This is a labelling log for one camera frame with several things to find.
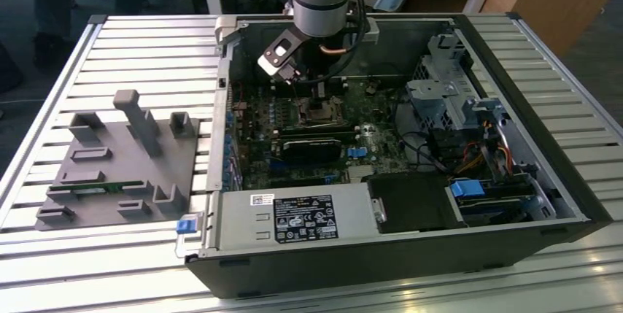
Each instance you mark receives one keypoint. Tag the black graphics card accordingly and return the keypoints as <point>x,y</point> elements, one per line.
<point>311,152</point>

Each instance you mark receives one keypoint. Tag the silver drive cage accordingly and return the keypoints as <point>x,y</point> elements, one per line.
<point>428,90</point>

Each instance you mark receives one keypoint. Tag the grey parts rack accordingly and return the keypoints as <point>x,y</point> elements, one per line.
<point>121,167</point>

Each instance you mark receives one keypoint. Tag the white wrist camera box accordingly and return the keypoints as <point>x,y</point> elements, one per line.
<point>277,52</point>

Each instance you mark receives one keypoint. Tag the green RAM stick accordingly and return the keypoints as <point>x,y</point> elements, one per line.
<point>113,186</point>

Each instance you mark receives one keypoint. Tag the hard disk in blue carrier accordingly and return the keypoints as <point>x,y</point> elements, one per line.
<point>467,189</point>

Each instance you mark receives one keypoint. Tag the black plastic shroud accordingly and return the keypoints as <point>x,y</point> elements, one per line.
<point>413,200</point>

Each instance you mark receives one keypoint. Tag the blue board connector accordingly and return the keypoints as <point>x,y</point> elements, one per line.
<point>356,152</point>

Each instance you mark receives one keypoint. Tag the silver power supply with label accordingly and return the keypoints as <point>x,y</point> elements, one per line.
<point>237,218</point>

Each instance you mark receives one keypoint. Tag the blue case latch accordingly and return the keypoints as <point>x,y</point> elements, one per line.
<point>184,227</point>

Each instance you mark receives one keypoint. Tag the green motherboard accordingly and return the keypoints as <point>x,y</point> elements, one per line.
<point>384,145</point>

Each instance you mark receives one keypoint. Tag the black RAM stick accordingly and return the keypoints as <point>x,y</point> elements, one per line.
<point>316,136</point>
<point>316,130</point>

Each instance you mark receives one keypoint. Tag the CPU socket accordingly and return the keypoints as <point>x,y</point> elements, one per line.
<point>304,103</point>

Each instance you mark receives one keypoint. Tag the black open PC case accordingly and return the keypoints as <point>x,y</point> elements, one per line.
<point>340,273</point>

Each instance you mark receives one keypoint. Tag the silver chipset heatsink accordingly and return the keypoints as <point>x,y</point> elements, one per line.
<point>360,173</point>

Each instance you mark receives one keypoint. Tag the silver CPU plate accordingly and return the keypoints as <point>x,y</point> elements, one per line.
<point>324,115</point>

